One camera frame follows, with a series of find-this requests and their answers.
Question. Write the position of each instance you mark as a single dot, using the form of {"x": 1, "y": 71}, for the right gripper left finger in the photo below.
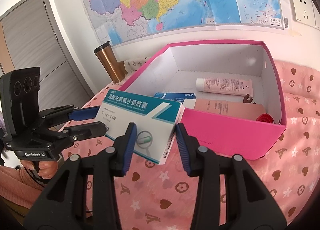
{"x": 82, "y": 193}

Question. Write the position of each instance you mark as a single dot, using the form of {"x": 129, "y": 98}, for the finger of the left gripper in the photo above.
{"x": 76, "y": 133}
{"x": 85, "y": 114}

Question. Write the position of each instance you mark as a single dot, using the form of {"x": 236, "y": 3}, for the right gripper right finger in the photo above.
{"x": 230, "y": 195}

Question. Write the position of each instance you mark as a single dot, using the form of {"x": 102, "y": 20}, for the teal white medicine box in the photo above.
{"x": 155, "y": 119}

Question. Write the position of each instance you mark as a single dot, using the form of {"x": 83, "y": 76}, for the red corkscrew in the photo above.
{"x": 266, "y": 118}

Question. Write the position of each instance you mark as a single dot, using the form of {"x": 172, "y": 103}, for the large pink lotion tube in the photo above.
{"x": 226, "y": 108}

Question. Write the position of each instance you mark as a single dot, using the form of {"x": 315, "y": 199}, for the brown wooden comb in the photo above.
{"x": 248, "y": 99}

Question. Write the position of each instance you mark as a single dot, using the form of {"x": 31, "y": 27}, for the small blue medicine box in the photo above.
{"x": 180, "y": 97}

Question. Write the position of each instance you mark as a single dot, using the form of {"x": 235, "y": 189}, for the slim pink cream tube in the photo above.
{"x": 237, "y": 87}

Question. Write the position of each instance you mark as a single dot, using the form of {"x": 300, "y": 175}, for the pink sweater left forearm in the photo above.
{"x": 17, "y": 186}

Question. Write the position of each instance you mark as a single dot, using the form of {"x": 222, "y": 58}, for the person's left hand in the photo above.
{"x": 47, "y": 169}

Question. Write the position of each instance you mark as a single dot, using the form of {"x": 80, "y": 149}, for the copper travel mug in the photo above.
{"x": 116, "y": 70}

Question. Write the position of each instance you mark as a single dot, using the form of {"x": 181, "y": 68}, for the grey wooden door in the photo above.
{"x": 30, "y": 38}

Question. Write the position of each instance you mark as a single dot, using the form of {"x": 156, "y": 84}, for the pink patterned tablecloth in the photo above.
{"x": 152, "y": 196}

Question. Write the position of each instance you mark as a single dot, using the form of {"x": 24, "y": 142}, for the pink cardboard storage box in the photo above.
{"x": 177, "y": 66}

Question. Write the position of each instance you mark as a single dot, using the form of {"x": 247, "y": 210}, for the colourful wall map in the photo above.
{"x": 120, "y": 21}

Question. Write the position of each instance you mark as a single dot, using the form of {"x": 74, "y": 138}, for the white wall socket panel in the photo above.
{"x": 305, "y": 12}

